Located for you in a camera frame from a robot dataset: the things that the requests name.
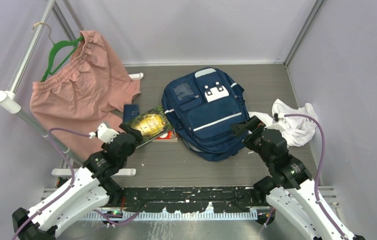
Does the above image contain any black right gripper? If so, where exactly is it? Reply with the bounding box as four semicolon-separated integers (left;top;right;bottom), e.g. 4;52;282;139
229;114;273;167

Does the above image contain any green jungle cover book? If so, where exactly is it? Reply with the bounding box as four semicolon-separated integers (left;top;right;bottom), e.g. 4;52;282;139
125;105;173;148

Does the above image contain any navy blue student backpack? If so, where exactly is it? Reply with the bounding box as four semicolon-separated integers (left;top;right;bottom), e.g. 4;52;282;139
161;67;249;162

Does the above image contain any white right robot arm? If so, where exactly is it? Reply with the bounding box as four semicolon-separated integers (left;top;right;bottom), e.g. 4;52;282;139
231;116;364;240

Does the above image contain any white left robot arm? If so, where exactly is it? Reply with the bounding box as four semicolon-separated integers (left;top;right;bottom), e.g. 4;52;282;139
12;122;143;240

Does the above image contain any small navy blue booklet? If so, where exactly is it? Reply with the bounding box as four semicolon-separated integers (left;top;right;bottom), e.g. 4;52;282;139
122;104;140;123

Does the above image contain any red cover book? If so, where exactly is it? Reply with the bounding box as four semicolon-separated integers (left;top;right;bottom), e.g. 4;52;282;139
152;129;178;143

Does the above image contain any pink cloth garment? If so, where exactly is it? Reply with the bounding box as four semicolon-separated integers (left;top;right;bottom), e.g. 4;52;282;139
29;29;142;162

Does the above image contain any white cloth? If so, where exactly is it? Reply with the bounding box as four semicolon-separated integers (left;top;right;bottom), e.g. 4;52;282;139
248;99;318;147

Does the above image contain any green clothes hanger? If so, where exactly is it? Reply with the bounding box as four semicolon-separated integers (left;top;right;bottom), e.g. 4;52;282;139
31;21;85;83

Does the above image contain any metal clothes rack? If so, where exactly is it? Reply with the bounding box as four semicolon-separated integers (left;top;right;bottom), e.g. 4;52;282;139
0;0;144;178

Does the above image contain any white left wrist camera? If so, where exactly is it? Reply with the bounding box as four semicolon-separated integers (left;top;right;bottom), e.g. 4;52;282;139
88;122;120;144

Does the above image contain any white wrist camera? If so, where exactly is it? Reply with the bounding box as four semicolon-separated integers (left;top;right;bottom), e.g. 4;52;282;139
266;112;288;132
88;122;120;144

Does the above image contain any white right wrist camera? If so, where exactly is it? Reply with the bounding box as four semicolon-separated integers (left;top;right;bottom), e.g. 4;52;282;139
266;112;288;132

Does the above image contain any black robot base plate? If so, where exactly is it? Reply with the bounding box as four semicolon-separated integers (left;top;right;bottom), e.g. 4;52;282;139
105;186;270;214

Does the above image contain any white slotted cable duct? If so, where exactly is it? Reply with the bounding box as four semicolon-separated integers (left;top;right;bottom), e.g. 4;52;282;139
75;210;259;222

